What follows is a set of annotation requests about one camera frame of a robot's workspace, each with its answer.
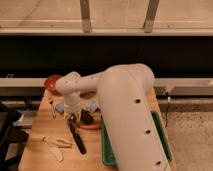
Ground cream wooden fork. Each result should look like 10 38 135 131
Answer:
52 139 72 148

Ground black chair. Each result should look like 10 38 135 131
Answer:
0 102 28 171

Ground green plastic tray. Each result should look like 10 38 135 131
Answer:
101 111 172 166

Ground black handled brush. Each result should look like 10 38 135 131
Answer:
68 114 86 154

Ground blue grey sponge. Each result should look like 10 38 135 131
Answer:
55 102 64 114

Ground black remote control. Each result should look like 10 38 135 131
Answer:
81 110 94 124

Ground orange carrot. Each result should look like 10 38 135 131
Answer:
78 123 101 130

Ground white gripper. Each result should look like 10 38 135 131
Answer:
64 104 81 123

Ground red bowl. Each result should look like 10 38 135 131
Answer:
44 75 61 94

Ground crumpled grey cloth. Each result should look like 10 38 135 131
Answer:
83 100 99 113

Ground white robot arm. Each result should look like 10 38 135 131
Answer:
56 63 171 171

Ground cream wooden spatula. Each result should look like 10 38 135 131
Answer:
43 137 64 162

